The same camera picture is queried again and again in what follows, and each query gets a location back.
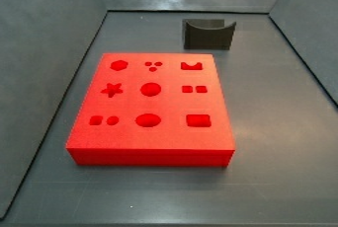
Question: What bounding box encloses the red shape sorter block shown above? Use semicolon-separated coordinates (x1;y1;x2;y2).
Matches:
66;53;235;167

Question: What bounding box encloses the dark grey curved holder block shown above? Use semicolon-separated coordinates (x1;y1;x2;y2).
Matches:
182;19;237;50

